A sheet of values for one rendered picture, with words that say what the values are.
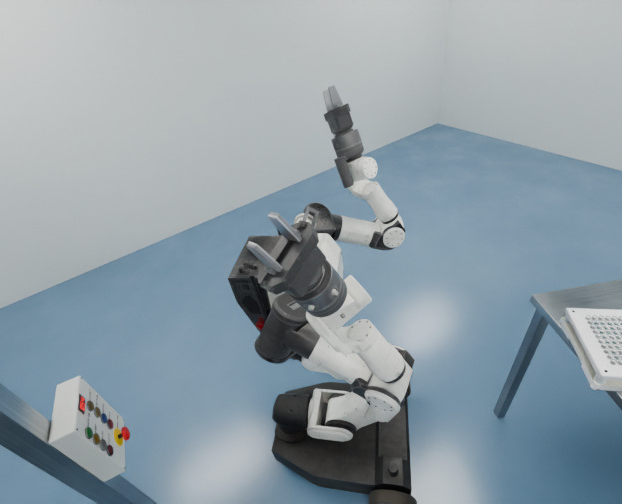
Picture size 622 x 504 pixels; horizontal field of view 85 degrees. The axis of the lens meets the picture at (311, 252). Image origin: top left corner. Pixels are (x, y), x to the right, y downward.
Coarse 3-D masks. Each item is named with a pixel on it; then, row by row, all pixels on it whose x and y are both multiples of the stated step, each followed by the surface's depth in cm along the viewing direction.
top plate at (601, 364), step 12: (576, 312) 109; (588, 312) 109; (600, 312) 108; (612, 312) 108; (576, 324) 106; (588, 324) 105; (612, 324) 104; (588, 336) 102; (588, 348) 99; (600, 348) 99; (600, 360) 96; (600, 372) 94; (612, 372) 93
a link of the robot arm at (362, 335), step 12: (312, 324) 64; (324, 324) 64; (360, 324) 71; (372, 324) 69; (324, 336) 64; (336, 336) 65; (348, 336) 71; (360, 336) 69; (372, 336) 68; (336, 348) 66; (348, 348) 66; (360, 348) 67
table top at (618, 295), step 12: (576, 288) 125; (588, 288) 125; (600, 288) 124; (612, 288) 123; (540, 300) 123; (552, 300) 123; (564, 300) 122; (576, 300) 121; (588, 300) 121; (600, 300) 120; (612, 300) 119; (540, 312) 123; (552, 312) 119; (564, 312) 118; (552, 324) 118; (564, 336) 113; (612, 396) 97
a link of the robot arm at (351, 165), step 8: (360, 144) 105; (336, 152) 108; (344, 152) 105; (352, 152) 105; (360, 152) 106; (336, 160) 105; (344, 160) 105; (352, 160) 106; (360, 160) 106; (368, 160) 105; (344, 168) 106; (352, 168) 107; (360, 168) 105; (368, 168) 105; (376, 168) 107; (344, 176) 106; (352, 176) 109; (360, 176) 106; (368, 176) 105; (344, 184) 108; (352, 184) 108
